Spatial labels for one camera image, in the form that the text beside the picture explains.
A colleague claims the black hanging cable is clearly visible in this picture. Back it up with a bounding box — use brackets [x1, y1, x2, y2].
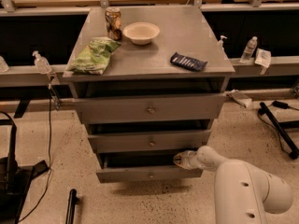
[18, 75, 62, 223]

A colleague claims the left hand sanitizer bottle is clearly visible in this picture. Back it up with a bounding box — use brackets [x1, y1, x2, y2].
[33, 50, 51, 74]

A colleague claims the dark blue snack bar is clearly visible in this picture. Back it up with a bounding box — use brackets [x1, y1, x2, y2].
[170, 52, 207, 72]

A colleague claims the grey drawer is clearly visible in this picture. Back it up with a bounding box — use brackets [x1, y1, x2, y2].
[88, 130, 210, 153]
[75, 93, 226, 124]
[96, 152, 202, 183]

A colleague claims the grey middle drawer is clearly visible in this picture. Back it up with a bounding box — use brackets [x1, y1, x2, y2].
[88, 130, 210, 153]

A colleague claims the black bar on floor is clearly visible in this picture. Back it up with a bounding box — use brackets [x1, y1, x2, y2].
[65, 189, 78, 224]

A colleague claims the grey top drawer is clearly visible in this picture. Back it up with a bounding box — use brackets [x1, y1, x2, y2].
[75, 93, 226, 124]

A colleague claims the white paper packet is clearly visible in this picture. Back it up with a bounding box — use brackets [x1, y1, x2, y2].
[254, 49, 271, 75]

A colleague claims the black stand base left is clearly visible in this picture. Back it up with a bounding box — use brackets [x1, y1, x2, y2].
[0, 111, 50, 224]

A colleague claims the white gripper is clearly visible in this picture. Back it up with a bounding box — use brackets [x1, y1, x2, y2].
[173, 150, 198, 170]

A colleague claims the clear bottle far left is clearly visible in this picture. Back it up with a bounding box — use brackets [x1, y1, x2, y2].
[0, 56, 9, 73]

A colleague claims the clear water bottle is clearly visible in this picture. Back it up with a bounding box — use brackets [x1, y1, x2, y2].
[240, 36, 258, 63]

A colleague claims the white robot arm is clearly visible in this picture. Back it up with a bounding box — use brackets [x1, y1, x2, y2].
[173, 146, 293, 224]

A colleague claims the black power adapter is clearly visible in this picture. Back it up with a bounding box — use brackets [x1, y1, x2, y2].
[272, 101, 289, 109]

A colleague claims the white paper bowl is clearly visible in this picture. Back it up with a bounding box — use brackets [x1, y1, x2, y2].
[123, 22, 160, 45]

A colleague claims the green chip bag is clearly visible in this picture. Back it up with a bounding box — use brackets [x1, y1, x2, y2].
[67, 37, 121, 75]

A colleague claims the brown drink can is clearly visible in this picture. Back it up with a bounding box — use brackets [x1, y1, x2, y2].
[105, 7, 122, 40]

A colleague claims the grey drawer cabinet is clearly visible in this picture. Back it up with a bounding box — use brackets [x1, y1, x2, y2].
[64, 6, 234, 170]

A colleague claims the small pump bottle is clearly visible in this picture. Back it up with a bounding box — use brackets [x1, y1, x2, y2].
[217, 35, 227, 50]

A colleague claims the grey bottom drawer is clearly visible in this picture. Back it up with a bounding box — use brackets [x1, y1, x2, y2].
[96, 152, 202, 183]

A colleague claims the black stand leg right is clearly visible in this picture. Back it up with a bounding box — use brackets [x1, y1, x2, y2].
[258, 103, 299, 160]

